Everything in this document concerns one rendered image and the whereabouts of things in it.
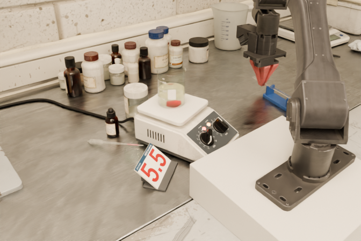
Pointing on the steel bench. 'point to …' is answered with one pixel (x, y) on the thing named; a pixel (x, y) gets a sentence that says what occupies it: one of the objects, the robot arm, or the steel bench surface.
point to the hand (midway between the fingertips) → (261, 82)
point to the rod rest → (275, 99)
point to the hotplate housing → (172, 135)
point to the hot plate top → (179, 118)
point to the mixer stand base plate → (8, 176)
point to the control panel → (222, 140)
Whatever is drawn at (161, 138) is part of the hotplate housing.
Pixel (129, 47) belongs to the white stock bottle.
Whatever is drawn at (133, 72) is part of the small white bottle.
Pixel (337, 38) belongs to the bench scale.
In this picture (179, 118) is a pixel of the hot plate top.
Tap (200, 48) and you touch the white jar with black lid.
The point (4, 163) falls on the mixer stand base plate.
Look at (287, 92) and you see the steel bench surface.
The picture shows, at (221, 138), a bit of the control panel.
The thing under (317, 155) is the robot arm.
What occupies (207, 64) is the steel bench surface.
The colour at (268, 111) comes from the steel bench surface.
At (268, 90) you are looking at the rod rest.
